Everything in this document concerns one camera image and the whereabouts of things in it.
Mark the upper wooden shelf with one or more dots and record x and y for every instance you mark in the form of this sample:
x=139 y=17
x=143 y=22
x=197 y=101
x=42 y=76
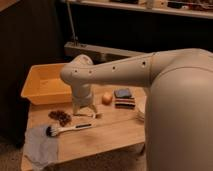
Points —
x=153 y=6

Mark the grey bench shelf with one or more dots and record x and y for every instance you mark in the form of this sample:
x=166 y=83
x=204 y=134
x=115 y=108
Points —
x=98 y=53

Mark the small metal fork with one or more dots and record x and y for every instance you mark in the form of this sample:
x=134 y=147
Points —
x=95 y=116

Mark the grey cloth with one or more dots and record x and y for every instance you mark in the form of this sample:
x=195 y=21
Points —
x=40 y=149

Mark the white dish brush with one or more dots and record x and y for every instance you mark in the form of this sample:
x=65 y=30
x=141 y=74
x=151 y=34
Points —
x=55 y=130

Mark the orange round fruit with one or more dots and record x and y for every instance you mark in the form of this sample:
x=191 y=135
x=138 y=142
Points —
x=107 y=98

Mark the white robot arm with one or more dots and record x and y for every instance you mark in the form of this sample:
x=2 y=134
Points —
x=179 y=105

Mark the blue sponge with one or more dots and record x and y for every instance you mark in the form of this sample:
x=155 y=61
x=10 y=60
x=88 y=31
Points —
x=123 y=93

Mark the brown grape bunch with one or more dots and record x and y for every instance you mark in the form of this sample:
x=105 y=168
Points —
x=62 y=117

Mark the stack of white plates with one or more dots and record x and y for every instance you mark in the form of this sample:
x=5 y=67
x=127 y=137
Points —
x=141 y=110

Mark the yellow plastic tray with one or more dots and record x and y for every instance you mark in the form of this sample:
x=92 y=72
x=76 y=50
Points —
x=44 y=86

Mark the metal lamp pole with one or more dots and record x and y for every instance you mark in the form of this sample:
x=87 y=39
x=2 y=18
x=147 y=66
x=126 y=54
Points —
x=74 y=36

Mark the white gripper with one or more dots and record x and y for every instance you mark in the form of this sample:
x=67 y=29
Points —
x=82 y=96

